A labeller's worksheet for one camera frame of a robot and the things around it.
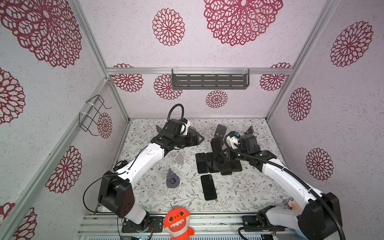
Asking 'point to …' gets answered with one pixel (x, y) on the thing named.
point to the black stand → (250, 131)
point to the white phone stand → (182, 164)
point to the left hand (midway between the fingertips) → (198, 142)
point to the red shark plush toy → (175, 223)
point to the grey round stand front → (173, 180)
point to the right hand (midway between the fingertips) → (220, 150)
